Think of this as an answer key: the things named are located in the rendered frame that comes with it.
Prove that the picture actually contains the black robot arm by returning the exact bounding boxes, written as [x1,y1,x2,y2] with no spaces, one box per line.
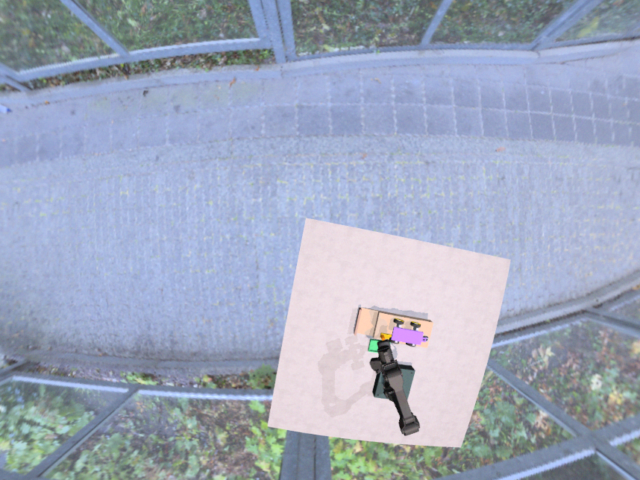
[370,345,420,436]

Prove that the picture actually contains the purple wheeled trolley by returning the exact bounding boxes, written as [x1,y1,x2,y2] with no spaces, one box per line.
[389,318,426,347]

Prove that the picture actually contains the tan wooden ramp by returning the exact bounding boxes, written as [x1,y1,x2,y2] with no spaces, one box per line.
[354,307,433,348]

